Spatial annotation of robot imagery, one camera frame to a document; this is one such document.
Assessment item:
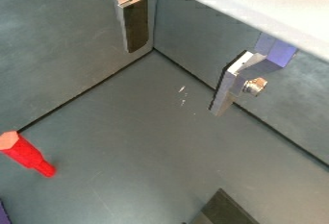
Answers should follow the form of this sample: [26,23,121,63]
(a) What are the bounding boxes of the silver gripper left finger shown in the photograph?
[113,0,148,53]

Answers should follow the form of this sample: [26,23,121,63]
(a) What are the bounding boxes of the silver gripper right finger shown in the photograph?
[210,33,298,115]

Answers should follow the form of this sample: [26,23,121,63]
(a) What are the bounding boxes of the red peg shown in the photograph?
[0,131,55,178]

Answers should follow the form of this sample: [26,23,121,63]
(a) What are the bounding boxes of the purple board block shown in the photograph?
[0,201,12,224]

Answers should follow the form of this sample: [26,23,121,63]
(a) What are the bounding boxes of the black angle bracket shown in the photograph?
[182,188,259,224]

